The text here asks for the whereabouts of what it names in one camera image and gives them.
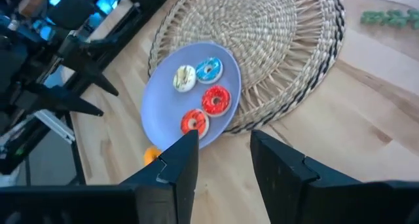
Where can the round purple plate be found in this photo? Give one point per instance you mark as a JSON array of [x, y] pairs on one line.
[[163, 103]]

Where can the small red striped donut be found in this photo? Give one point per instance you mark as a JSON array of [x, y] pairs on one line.
[[187, 119]]

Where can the small red sprinkled donut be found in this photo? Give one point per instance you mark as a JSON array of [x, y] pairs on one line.
[[207, 106]]

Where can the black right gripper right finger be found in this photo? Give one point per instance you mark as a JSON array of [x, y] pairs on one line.
[[294, 191]]

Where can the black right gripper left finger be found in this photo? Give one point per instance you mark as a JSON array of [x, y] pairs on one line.
[[173, 184]]

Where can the small orange donut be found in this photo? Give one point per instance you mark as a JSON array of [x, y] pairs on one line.
[[150, 156]]

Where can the small white iced donut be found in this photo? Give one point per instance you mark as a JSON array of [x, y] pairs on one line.
[[180, 83]]

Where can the round woven wicker mat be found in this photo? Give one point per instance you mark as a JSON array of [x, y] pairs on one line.
[[262, 37]]

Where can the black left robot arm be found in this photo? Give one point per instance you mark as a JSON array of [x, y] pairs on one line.
[[13, 142]]

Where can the silver aluminium strut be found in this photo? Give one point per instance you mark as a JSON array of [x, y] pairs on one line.
[[54, 125]]

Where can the small blue iced donut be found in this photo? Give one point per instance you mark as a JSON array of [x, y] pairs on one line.
[[200, 74]]

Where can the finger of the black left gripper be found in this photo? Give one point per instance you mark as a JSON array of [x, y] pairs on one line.
[[65, 104], [91, 75]]

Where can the potted succulent plant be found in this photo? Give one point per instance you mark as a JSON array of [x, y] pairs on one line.
[[373, 17]]

